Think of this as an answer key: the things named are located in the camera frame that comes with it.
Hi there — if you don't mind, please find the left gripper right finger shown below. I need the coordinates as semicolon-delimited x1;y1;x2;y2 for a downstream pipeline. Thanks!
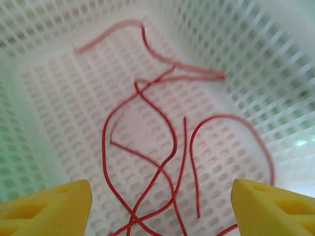
232;178;315;236

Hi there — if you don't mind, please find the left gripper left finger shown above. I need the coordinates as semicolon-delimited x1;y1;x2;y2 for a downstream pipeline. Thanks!
0;179;93;236

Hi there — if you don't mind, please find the red cable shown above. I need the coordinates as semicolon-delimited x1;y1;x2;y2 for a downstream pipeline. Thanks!
102;81;189;236
189;114;275;236
72;19;226;95

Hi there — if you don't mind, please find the white plastic mesh basket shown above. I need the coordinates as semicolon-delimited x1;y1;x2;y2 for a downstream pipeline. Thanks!
0;0;315;236

